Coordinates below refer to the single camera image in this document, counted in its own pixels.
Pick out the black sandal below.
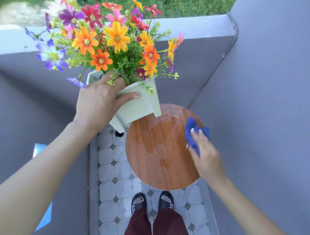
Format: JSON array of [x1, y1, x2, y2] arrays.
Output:
[[158, 191, 174, 212], [131, 193, 147, 216]]

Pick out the pale green flower pot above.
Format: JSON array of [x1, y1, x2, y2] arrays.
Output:
[[86, 70, 162, 134]]

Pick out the person's right forearm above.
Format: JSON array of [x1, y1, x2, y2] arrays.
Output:
[[208, 178, 286, 235]]

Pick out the blue cleaning cloth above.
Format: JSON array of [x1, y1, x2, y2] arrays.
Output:
[[185, 117, 210, 157]]

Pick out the person's left hand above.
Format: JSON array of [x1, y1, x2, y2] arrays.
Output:
[[73, 70, 139, 134]]

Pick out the round wooden table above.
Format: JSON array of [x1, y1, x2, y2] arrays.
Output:
[[125, 104, 206, 191]]

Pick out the maroon trousers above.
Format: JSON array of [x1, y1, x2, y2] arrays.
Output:
[[124, 208, 189, 235]]

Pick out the colourful artificial flower bouquet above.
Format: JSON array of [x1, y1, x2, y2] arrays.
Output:
[[25, 0, 185, 95]]

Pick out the person's left forearm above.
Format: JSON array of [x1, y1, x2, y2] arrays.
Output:
[[0, 120, 98, 235]]

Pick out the person's right hand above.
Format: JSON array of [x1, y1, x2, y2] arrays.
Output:
[[186, 128, 227, 185]]

